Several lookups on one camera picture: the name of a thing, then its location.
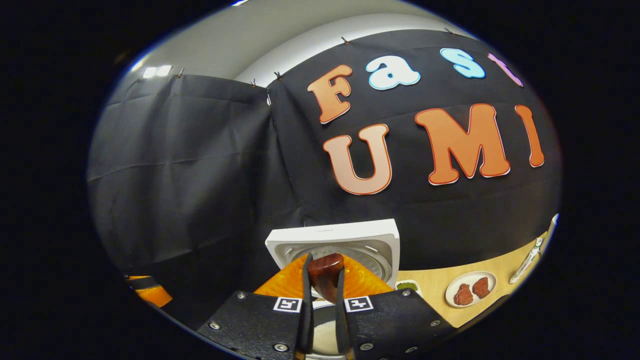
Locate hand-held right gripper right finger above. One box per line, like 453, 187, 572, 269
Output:
336, 252, 458, 360

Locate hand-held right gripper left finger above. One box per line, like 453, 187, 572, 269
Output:
196, 252, 315, 358

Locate brown wooden spoon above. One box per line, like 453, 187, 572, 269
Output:
307, 253, 345, 304

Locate white rice cooker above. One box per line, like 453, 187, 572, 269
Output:
265, 219, 401, 360

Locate white round plate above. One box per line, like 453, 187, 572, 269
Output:
445, 271, 497, 308

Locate white drink bottle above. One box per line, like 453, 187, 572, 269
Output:
509, 237, 544, 285

